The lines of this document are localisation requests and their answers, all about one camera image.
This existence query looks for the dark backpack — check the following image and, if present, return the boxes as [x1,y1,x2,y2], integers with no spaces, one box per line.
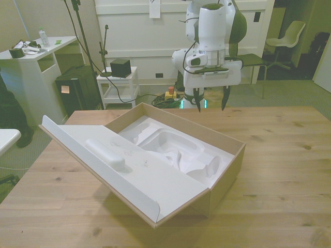
[309,31,331,78]

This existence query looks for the white high desk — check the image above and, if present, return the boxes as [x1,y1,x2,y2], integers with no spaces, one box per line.
[0,35,78,127]

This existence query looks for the white panelled sliding door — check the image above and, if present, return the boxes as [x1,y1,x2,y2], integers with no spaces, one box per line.
[94,0,275,86]

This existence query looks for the small white side table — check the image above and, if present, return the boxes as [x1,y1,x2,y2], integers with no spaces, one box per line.
[96,66,141,109]

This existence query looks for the white moulded foam insert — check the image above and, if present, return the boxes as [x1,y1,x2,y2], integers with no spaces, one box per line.
[117,115,236,188]

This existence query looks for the white handheld device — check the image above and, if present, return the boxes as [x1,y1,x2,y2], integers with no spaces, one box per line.
[22,45,40,55]

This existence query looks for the dark clothed person leg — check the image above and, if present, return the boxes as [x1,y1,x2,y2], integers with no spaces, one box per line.
[0,68,35,148]

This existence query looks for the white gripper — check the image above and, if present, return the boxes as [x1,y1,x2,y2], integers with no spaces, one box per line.
[184,59,243,113]

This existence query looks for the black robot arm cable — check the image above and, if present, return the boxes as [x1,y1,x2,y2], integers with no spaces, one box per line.
[178,0,244,77]

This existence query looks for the tall black stand pole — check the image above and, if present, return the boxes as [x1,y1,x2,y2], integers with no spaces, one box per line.
[71,0,106,110]

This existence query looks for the white rounded table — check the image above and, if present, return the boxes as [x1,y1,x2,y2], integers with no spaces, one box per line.
[0,128,21,157]

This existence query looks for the tangled floor cables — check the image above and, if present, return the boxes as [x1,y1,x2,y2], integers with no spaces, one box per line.
[151,92,185,108]

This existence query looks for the black hanging stand cable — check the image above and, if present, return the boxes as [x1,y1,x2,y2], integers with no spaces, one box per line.
[63,0,138,104]

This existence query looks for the black cube box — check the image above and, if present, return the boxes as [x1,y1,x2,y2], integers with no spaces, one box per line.
[110,58,131,78]

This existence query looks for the yellow emergency stop button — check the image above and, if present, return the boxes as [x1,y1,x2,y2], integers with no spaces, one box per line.
[164,87,179,101]

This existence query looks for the white paper sheet on wall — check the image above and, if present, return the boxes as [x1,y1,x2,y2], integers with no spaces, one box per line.
[149,0,160,19]

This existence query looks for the dark seat metal chair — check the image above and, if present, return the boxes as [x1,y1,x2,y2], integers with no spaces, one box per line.
[236,53,268,99]

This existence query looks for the brown cardboard box with lid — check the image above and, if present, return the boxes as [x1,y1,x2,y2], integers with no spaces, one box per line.
[38,102,246,229]

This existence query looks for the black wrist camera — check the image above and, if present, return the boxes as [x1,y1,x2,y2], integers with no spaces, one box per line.
[190,66,231,79]

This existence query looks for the black office chair base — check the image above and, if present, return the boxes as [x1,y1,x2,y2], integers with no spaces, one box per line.
[0,174,19,193]

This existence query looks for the white shell chair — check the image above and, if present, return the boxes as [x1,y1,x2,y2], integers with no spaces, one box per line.
[265,20,306,70]

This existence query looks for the black computer tower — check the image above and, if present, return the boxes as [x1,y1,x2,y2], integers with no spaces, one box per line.
[54,66,100,117]

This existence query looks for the clear plastic water bottle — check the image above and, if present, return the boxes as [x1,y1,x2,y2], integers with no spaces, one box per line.
[38,26,50,48]

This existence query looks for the short black microphone stand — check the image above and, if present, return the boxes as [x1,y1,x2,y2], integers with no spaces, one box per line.
[99,24,113,78]

